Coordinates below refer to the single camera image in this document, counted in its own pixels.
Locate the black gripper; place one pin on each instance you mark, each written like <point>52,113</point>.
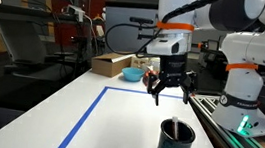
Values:
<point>172,68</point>

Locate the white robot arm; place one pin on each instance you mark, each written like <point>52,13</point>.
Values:
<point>259,48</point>

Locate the red snack packet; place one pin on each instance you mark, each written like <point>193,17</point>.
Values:
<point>145,77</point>

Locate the small beige box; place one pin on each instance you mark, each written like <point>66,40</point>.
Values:
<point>139,62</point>

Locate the teal plastic bowl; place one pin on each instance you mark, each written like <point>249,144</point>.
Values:
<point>132,74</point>

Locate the dark equipment unit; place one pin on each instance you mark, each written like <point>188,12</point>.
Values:
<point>211,59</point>

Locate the brown cardboard box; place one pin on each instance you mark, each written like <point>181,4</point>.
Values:
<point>106,66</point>

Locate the blue tape line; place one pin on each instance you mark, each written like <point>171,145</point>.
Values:
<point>80,121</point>

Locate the white power strip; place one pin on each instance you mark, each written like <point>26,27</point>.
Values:
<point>75,10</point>

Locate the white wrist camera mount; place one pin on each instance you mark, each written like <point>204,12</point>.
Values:
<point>162,47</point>

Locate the black camera on stand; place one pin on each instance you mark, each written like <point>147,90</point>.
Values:
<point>141,20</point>

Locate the aluminium rail frame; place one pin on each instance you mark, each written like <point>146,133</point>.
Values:
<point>231,145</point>

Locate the grey metal machine frame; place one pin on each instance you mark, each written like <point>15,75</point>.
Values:
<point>19,37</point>

